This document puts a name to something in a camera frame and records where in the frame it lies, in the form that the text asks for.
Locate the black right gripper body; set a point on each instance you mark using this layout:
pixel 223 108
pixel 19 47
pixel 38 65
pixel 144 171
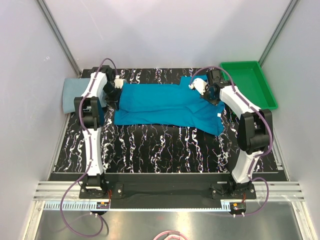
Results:
pixel 207 95

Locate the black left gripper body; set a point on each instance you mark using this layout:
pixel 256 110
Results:
pixel 112 93

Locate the bright blue t shirt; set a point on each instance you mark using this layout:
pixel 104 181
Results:
pixel 168 104

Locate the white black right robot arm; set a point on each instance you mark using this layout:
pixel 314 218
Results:
pixel 254 134

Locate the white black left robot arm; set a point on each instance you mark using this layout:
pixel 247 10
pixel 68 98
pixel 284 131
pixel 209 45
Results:
pixel 90 115

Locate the green plastic bin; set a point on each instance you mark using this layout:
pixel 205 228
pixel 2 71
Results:
pixel 252 83

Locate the folded light blue t shirt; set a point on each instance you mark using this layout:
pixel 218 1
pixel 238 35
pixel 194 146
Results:
pixel 72 88

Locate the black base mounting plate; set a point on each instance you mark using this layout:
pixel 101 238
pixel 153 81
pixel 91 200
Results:
pixel 217 190

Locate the left orange connector block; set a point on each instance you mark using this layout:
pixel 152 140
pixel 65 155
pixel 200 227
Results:
pixel 103 205

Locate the orange connector block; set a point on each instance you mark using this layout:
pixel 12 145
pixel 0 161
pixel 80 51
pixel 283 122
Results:
pixel 103 205
pixel 238 206

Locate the right orange connector block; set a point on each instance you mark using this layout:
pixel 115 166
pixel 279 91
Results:
pixel 238 206

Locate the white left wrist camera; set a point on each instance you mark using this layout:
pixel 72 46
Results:
pixel 119 83

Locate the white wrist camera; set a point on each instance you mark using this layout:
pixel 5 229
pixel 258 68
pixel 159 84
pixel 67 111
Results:
pixel 119 83
pixel 199 85

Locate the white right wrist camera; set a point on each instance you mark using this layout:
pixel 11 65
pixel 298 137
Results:
pixel 199 85

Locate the aluminium frame rail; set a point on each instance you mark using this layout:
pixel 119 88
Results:
pixel 278 190

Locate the white slotted cable duct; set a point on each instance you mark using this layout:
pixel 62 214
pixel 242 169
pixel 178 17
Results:
pixel 118 207

